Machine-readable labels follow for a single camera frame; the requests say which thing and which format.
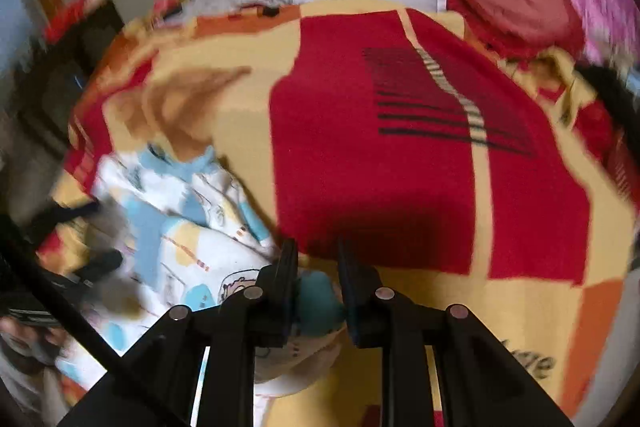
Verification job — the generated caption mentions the white cartoon print baby garment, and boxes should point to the white cartoon print baby garment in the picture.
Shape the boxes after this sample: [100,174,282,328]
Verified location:
[53,146,344,425]

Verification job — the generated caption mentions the white sleeve forearm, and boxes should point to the white sleeve forearm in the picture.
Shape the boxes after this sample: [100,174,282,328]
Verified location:
[1,317,68,426]

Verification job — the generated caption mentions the dark wooden table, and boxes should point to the dark wooden table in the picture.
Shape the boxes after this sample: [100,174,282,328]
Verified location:
[12,0,124,159]

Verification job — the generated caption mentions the red cloth on table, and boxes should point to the red cloth on table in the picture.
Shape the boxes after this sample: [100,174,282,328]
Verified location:
[43,0,107,44]

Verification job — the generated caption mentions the red yellow rose blanket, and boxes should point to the red yellow rose blanket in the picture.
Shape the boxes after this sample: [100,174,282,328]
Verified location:
[58,0,637,418]

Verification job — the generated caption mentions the red heart cushion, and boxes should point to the red heart cushion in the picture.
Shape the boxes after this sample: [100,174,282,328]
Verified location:
[447,0,586,61]

